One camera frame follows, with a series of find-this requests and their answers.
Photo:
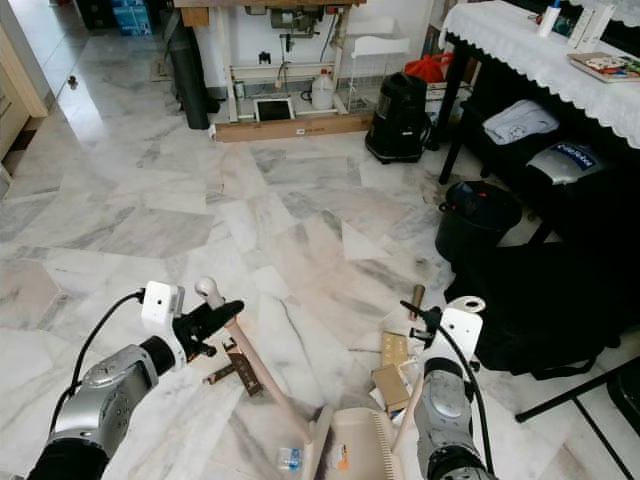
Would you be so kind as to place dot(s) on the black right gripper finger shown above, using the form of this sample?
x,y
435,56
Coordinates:
x,y
412,308

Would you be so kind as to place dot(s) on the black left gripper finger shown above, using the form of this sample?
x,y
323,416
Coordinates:
x,y
225,312
210,338

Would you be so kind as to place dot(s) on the small clear plastic bottle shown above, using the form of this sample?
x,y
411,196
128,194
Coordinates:
x,y
291,459

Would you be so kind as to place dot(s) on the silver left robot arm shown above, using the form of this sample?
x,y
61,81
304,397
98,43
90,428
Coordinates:
x,y
105,395

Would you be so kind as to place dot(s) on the small brown tube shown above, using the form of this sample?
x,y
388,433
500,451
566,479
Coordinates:
x,y
417,303

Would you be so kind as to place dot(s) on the tan cardboard piece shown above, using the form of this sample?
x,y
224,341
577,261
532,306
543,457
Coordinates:
x,y
390,388
394,350

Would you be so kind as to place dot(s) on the dark brown wooden stick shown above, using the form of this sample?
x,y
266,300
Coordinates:
x,y
240,368

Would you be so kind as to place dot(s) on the clear plastic wrapper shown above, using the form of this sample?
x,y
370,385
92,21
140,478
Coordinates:
x,y
415,372

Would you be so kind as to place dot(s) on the black round drum vacuum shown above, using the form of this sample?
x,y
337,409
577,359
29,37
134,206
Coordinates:
x,y
480,220

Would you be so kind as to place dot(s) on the pile of black bags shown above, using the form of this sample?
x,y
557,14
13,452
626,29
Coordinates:
x,y
560,290

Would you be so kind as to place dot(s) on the black folding table legs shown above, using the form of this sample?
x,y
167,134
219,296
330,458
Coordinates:
x,y
575,395

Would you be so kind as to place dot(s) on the black canister vacuum cleaner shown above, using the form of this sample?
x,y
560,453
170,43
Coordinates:
x,y
400,120

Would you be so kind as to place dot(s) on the long wooden board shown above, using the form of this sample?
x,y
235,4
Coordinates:
x,y
290,127

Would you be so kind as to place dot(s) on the white framed black pedal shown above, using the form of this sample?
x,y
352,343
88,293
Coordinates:
x,y
274,110

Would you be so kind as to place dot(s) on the silver bag blue label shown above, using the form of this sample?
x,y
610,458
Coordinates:
x,y
565,163

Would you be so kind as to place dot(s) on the white folded cloth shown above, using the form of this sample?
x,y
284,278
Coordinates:
x,y
520,121

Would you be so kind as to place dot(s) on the white plastic jug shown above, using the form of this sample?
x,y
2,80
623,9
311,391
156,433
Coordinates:
x,y
322,93

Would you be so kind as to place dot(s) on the black rolled mat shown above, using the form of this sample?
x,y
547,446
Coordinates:
x,y
190,75

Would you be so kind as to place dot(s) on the red bag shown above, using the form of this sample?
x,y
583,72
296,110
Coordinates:
x,y
430,68

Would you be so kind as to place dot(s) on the white sewing machine table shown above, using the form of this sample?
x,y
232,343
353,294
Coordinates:
x,y
225,65

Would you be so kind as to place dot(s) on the table with white lace cloth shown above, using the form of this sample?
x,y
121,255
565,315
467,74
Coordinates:
x,y
510,45

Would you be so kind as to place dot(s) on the light wooden cabinet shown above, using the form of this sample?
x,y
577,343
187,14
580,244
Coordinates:
x,y
20,110

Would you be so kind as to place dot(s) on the colourful book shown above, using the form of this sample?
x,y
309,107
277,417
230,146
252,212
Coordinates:
x,y
605,66

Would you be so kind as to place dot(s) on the blue carton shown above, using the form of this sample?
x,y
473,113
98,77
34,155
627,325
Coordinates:
x,y
130,16

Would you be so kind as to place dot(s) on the white bottle blue cap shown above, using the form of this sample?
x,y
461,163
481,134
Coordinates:
x,y
550,20

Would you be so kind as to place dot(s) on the white upright boxes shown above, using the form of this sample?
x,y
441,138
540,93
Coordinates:
x,y
590,27

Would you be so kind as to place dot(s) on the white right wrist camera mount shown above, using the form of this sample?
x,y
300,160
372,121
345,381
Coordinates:
x,y
463,335

